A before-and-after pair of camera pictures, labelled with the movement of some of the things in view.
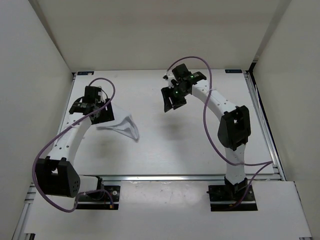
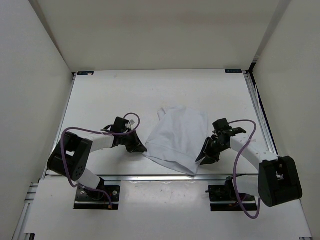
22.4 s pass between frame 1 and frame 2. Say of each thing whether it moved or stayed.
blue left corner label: stayed
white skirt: moved
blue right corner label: stayed
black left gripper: moved
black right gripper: moved
